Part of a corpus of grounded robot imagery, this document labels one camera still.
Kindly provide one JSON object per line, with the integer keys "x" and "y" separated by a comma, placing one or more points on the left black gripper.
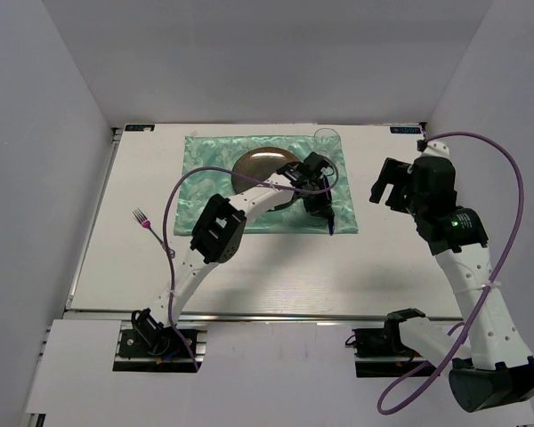
{"x": 318, "y": 208}

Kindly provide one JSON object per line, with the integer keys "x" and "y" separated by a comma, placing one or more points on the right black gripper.
{"x": 403, "y": 173}

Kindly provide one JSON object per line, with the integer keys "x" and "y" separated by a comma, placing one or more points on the clear glass cup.
{"x": 328, "y": 139}

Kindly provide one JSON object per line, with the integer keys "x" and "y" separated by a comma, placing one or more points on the brown ceramic plate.
{"x": 260, "y": 164}

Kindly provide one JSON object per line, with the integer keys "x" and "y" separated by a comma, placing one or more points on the purple knife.
{"x": 327, "y": 211}

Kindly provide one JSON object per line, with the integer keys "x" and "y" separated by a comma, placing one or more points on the green satin cloth napkin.
{"x": 224, "y": 151}

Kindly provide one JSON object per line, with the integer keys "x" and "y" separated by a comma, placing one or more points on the ornate iridescent fork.
{"x": 145, "y": 222}

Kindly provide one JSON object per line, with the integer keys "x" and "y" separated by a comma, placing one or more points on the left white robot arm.
{"x": 217, "y": 234}

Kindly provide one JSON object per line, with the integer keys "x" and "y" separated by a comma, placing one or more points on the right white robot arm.
{"x": 488, "y": 365}

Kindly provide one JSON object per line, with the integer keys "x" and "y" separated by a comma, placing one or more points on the right table corner sticker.
{"x": 405, "y": 130}

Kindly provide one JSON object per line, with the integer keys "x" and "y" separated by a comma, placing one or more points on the table corner sticker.
{"x": 405, "y": 130}
{"x": 142, "y": 128}

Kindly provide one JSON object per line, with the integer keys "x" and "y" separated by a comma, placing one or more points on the left table corner sticker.
{"x": 142, "y": 128}

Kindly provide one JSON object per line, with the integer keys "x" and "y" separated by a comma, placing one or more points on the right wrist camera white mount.
{"x": 433, "y": 149}

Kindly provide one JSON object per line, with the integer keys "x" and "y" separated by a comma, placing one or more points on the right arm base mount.
{"x": 374, "y": 356}

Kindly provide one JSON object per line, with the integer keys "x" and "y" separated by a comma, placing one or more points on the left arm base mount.
{"x": 133, "y": 355}

